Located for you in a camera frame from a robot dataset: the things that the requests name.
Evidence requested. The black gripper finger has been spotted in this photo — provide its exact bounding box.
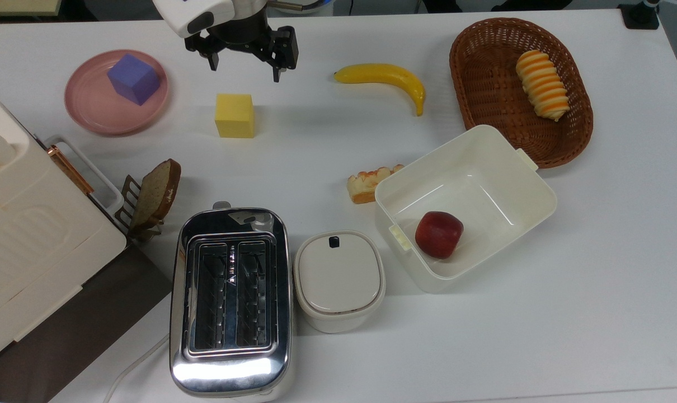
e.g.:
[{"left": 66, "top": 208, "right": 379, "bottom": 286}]
[
  {"left": 255, "top": 26, "right": 300, "bottom": 83},
  {"left": 185, "top": 31, "right": 227, "bottom": 72}
]

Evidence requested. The black gripper body silver ring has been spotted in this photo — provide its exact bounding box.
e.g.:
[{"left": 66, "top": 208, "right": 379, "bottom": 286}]
[{"left": 207, "top": 0, "right": 273, "bottom": 54}]

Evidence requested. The purple cube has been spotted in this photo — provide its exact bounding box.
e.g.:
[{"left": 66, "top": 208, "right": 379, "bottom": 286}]
[{"left": 107, "top": 53, "right": 161, "bottom": 106}]

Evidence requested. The yellow cube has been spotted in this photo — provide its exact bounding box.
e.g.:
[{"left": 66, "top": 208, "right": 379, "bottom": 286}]
[{"left": 215, "top": 93, "right": 255, "bottom": 139}]

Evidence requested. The yellow banana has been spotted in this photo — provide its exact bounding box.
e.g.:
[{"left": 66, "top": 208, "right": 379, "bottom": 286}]
[{"left": 333, "top": 63, "right": 426, "bottom": 117}]

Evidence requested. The pink plate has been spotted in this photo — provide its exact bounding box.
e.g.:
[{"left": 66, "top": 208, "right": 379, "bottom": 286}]
[{"left": 64, "top": 49, "right": 170, "bottom": 136}]

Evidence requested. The orange and white pastry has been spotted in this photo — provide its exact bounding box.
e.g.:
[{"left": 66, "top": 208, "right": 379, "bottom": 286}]
[{"left": 347, "top": 164, "right": 405, "bottom": 204}]

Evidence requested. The metal toast rack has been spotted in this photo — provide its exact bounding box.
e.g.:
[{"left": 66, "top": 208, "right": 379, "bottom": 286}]
[{"left": 116, "top": 175, "right": 163, "bottom": 242}]

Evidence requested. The brown wicker basket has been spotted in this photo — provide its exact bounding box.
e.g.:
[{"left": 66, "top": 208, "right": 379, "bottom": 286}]
[{"left": 449, "top": 17, "right": 594, "bottom": 169}]

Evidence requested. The white plastic container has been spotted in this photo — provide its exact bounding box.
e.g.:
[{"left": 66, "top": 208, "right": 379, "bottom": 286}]
[{"left": 374, "top": 124, "right": 558, "bottom": 294}]

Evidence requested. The small white lidded canister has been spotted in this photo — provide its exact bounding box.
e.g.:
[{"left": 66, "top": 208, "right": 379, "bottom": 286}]
[{"left": 293, "top": 230, "right": 387, "bottom": 334}]

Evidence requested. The red apple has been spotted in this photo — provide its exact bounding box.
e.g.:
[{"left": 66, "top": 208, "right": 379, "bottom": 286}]
[{"left": 415, "top": 211, "right": 464, "bottom": 260}]

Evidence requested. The cream toy cabinet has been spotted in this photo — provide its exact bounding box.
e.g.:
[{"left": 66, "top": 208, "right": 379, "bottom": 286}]
[{"left": 0, "top": 84, "right": 128, "bottom": 367}]

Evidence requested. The orange striped bread roll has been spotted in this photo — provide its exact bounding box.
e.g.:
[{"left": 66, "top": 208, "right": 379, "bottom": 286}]
[{"left": 515, "top": 50, "right": 570, "bottom": 122}]

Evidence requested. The chrome and cream toaster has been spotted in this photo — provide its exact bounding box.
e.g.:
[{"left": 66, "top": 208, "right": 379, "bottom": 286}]
[{"left": 169, "top": 201, "right": 294, "bottom": 401}]

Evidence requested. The white drawer handle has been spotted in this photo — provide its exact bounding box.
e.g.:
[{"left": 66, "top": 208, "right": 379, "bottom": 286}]
[{"left": 44, "top": 135, "right": 125, "bottom": 219}]

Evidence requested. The copper cabinet door handle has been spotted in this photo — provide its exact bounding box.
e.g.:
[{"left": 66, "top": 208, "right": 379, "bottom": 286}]
[{"left": 48, "top": 144, "right": 95, "bottom": 195}]

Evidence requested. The white toaster cable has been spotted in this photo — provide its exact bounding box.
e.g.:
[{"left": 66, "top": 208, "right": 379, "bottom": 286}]
[{"left": 102, "top": 333, "right": 171, "bottom": 403}]

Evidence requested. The black camera stand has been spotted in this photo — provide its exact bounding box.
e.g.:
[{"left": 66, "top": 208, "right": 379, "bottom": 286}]
[{"left": 618, "top": 0, "right": 661, "bottom": 30}]

